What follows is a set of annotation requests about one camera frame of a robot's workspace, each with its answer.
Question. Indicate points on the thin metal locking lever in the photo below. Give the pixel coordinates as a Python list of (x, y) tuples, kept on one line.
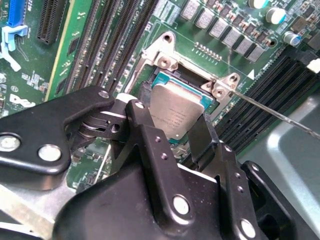
[(262, 107)]

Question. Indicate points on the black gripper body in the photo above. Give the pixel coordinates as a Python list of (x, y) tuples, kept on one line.
[(112, 212)]

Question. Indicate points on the silver CPU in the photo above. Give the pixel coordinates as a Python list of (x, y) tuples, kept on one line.
[(175, 107)]

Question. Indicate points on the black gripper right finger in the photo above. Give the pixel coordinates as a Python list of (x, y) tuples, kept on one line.
[(235, 210)]

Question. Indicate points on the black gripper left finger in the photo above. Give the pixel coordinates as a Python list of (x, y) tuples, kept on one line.
[(37, 125)]

